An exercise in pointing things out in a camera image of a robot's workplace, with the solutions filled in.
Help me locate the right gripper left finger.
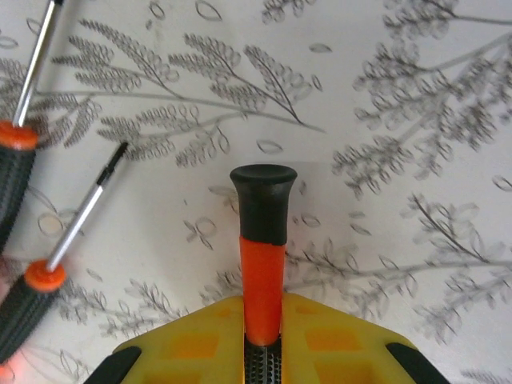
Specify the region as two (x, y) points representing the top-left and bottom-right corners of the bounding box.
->
(86, 294), (246, 384)

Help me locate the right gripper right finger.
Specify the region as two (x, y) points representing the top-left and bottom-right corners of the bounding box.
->
(279, 293), (441, 384)

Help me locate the small orange-black precision screwdriver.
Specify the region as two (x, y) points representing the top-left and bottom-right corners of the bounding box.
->
(0, 141), (130, 367)
(0, 0), (66, 251)
(230, 163), (299, 384)

